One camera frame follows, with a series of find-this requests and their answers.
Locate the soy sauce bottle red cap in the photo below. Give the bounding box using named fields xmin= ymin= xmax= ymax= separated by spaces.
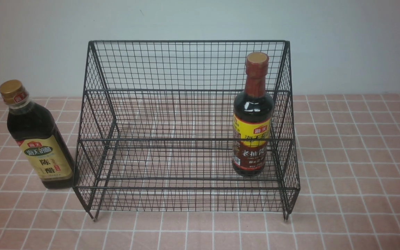
xmin=232 ymin=52 xmax=274 ymax=177

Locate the vinegar bottle gold cap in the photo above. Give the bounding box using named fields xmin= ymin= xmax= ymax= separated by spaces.
xmin=0 ymin=80 xmax=76 ymax=189

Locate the black wire mesh shelf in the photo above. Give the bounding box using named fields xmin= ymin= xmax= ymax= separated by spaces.
xmin=73 ymin=40 xmax=300 ymax=220

